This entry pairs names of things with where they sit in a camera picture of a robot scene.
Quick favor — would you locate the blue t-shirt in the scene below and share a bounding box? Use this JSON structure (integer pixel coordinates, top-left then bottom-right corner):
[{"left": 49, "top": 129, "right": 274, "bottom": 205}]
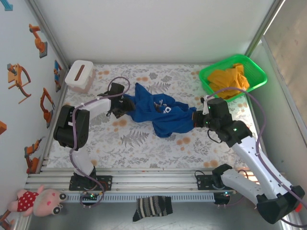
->
[{"left": 123, "top": 82, "right": 198, "bottom": 138}]

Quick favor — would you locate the green plastic basket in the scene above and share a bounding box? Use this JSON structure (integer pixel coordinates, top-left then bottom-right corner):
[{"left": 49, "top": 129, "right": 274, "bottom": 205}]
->
[{"left": 198, "top": 54, "right": 268, "bottom": 103}]

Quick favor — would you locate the yellow cloth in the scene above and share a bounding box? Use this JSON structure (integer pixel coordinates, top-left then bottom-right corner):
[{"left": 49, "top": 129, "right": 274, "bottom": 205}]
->
[{"left": 207, "top": 63, "right": 250, "bottom": 100}]

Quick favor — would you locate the white tissue box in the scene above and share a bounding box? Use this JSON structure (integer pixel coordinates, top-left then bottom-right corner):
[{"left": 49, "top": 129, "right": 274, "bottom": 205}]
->
[{"left": 64, "top": 59, "right": 96, "bottom": 93}]

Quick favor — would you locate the floral table mat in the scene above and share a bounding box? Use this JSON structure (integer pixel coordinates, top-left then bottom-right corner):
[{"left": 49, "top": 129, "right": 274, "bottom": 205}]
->
[{"left": 47, "top": 63, "right": 267, "bottom": 170}]

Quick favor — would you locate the orange robot sticker grey plate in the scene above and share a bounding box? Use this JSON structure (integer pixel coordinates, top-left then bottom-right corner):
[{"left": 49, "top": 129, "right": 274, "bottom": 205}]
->
[{"left": 28, "top": 23, "right": 48, "bottom": 58}]

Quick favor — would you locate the black striped sock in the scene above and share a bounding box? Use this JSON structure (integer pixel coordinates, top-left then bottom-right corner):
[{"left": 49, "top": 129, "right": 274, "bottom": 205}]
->
[{"left": 132, "top": 195, "right": 173, "bottom": 223}]

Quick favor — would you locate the pink pig plush toy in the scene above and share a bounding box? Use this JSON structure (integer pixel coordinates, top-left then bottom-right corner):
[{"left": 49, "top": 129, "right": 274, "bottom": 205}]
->
[{"left": 9, "top": 184, "right": 68, "bottom": 218}]

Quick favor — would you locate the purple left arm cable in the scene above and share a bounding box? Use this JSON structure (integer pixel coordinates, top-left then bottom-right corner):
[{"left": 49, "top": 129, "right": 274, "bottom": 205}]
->
[{"left": 69, "top": 76, "right": 131, "bottom": 209}]

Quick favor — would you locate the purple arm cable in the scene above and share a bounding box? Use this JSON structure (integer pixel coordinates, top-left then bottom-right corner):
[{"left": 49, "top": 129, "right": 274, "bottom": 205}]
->
[
  {"left": 69, "top": 76, "right": 131, "bottom": 209},
  {"left": 206, "top": 87, "right": 307, "bottom": 227}
]

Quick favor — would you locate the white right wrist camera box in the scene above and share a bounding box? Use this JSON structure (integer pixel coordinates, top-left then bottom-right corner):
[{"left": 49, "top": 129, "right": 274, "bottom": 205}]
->
[{"left": 201, "top": 95, "right": 210, "bottom": 115}]

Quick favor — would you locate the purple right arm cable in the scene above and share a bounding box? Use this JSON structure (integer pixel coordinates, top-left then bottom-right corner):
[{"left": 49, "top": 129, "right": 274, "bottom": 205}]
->
[{"left": 206, "top": 87, "right": 307, "bottom": 227}]

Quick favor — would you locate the blue orange machine wall sticker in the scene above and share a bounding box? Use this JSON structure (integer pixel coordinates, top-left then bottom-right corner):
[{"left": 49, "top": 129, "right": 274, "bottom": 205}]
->
[{"left": 54, "top": 59, "right": 62, "bottom": 93}]

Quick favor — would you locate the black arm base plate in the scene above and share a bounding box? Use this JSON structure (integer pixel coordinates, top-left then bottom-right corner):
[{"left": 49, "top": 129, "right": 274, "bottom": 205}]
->
[
  {"left": 69, "top": 175, "right": 113, "bottom": 192},
  {"left": 196, "top": 174, "right": 240, "bottom": 192}
]

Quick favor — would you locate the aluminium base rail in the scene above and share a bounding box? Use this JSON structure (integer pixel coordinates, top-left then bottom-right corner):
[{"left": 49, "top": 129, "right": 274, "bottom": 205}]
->
[{"left": 24, "top": 167, "right": 290, "bottom": 192}]

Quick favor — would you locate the aluminium frame post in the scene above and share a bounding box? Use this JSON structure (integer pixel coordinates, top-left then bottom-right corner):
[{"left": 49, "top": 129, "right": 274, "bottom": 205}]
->
[
  {"left": 25, "top": 0, "right": 71, "bottom": 70},
  {"left": 238, "top": 0, "right": 288, "bottom": 70}
]

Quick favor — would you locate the white slotted cable duct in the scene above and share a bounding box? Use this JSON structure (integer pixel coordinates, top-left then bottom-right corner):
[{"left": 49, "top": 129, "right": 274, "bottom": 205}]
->
[{"left": 65, "top": 193, "right": 216, "bottom": 204}]

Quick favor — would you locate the orange claw gripper wall sticker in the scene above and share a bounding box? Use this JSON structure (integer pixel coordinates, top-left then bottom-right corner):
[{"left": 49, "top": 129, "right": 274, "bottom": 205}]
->
[{"left": 6, "top": 63, "right": 32, "bottom": 104}]

